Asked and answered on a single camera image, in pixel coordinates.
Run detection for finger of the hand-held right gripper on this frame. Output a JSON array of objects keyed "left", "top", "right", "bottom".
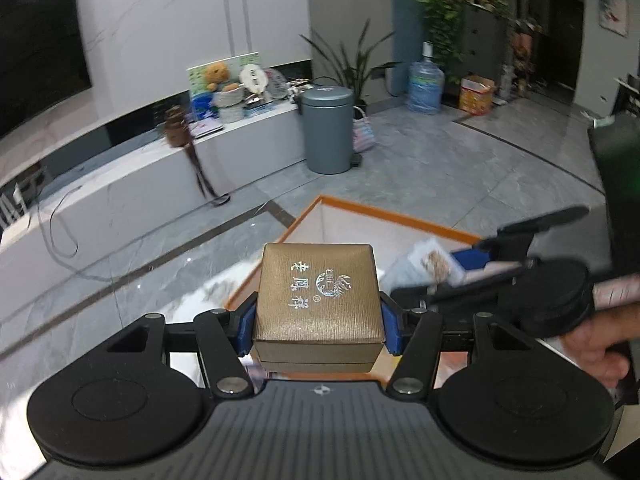
[
  {"left": 452, "top": 206, "right": 591, "bottom": 270},
  {"left": 390, "top": 267, "right": 526, "bottom": 311}
]

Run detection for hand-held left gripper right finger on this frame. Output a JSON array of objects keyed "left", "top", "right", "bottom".
[{"left": 379, "top": 291, "right": 539, "bottom": 401}]

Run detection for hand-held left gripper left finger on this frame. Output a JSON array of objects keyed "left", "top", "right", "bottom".
[{"left": 102, "top": 292, "right": 261, "bottom": 398}]

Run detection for gold textured gift box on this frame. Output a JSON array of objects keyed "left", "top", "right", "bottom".
[{"left": 251, "top": 242, "right": 386, "bottom": 375}]

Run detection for orange cardboard box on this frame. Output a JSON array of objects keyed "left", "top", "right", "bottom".
[{"left": 223, "top": 194, "right": 486, "bottom": 311}]

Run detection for person's right hand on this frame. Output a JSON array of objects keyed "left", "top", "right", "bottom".
[{"left": 562, "top": 274, "right": 640, "bottom": 388}]

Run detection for orange open carton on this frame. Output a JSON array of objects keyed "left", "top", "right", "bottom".
[{"left": 459, "top": 75, "right": 496, "bottom": 115}]

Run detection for striped bag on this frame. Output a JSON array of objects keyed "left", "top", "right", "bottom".
[{"left": 352, "top": 106, "right": 376, "bottom": 153}]

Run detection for blue water jug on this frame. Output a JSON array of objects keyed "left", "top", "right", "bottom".
[{"left": 407, "top": 42, "right": 446, "bottom": 115}]

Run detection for white tv console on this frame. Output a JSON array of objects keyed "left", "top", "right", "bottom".
[{"left": 0, "top": 97, "right": 313, "bottom": 311}]

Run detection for grey pedal trash can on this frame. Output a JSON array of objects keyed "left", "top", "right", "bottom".
[{"left": 300, "top": 86, "right": 362, "bottom": 176}]

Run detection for dark grey cabinet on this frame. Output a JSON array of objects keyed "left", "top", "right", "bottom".
[{"left": 462, "top": 2, "right": 513, "bottom": 96}]

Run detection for stack of flat books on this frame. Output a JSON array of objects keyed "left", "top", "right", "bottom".
[{"left": 190, "top": 117, "right": 224, "bottom": 139}]

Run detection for brown ceramic jar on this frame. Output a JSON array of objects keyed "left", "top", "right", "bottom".
[{"left": 164, "top": 106, "right": 193, "bottom": 148}]

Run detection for long-leaf potted plant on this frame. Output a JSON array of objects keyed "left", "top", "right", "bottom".
[{"left": 300, "top": 20, "right": 401, "bottom": 111}]

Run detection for decorative plate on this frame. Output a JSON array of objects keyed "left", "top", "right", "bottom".
[{"left": 265, "top": 69, "right": 288, "bottom": 101}]

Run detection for white round hand fan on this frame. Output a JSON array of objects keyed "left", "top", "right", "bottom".
[{"left": 238, "top": 64, "right": 268, "bottom": 97}]

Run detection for brown teddy bear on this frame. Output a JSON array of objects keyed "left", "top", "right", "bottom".
[{"left": 204, "top": 61, "right": 232, "bottom": 93}]

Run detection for trailing ivy plant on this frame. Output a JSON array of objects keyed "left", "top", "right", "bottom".
[{"left": 410, "top": 0, "right": 511, "bottom": 86}]

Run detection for green printed poster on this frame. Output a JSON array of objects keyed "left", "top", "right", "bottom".
[{"left": 186, "top": 51, "right": 262, "bottom": 111}]

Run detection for white router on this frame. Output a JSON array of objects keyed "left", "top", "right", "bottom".
[{"left": 0, "top": 182, "right": 28, "bottom": 226}]

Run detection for black television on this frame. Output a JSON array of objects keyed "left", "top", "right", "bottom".
[{"left": 0, "top": 0, "right": 93, "bottom": 138}]

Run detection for framed wall picture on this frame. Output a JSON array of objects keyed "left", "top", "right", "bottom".
[{"left": 598, "top": 0, "right": 629, "bottom": 37}]

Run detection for black cable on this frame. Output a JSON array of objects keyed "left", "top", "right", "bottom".
[{"left": 37, "top": 185, "right": 121, "bottom": 281}]

